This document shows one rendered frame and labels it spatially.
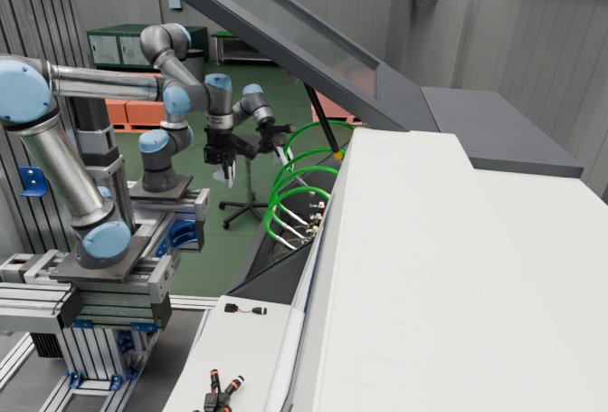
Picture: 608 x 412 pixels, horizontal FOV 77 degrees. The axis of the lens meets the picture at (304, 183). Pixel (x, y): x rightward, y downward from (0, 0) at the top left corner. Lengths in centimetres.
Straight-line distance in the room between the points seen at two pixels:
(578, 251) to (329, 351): 50
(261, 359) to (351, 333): 72
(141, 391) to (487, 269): 178
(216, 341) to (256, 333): 11
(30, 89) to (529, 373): 96
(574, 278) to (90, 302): 131
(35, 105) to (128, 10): 1091
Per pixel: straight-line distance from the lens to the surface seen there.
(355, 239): 49
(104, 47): 993
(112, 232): 115
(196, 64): 757
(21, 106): 100
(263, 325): 116
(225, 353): 110
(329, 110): 583
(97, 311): 150
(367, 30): 1084
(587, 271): 71
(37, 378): 230
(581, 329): 60
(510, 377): 39
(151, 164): 170
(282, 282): 116
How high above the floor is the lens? 183
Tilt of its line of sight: 27 degrees down
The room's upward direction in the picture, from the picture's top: 2 degrees clockwise
